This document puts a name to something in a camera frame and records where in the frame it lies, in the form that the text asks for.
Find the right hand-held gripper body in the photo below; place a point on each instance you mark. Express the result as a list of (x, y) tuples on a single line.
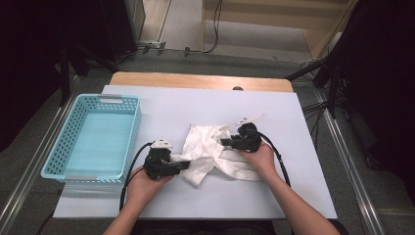
[(248, 138)]

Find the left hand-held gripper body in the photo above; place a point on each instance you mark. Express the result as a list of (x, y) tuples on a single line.
[(160, 164)]

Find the white baby romper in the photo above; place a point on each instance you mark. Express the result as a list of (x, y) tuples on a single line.
[(202, 147)]

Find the light blue plastic basket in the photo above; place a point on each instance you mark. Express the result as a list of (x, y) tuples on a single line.
[(98, 140)]

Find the person's right hand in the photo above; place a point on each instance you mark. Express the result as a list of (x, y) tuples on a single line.
[(264, 161)]

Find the person's left hand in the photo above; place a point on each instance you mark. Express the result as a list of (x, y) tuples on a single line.
[(143, 189)]

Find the white table cover board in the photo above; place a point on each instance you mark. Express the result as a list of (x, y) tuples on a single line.
[(195, 104)]

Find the black table grommet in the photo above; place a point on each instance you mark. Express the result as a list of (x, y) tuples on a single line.
[(237, 88)]

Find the person's dark clothing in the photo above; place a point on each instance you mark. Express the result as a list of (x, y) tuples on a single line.
[(208, 228)]

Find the black tripod stand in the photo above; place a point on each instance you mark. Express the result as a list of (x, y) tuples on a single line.
[(332, 91)]

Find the floor power strip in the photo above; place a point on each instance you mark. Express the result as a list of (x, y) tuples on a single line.
[(148, 43)]

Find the light wooden step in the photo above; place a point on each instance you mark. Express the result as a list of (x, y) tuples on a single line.
[(254, 16)]

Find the black cabinet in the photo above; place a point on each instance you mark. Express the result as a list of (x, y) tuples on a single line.
[(117, 26)]

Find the black curtain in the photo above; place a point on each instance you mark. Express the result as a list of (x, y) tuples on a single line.
[(385, 81), (26, 65)]

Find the aluminium floor rail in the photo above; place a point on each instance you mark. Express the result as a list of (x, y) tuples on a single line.
[(352, 176), (32, 166)]

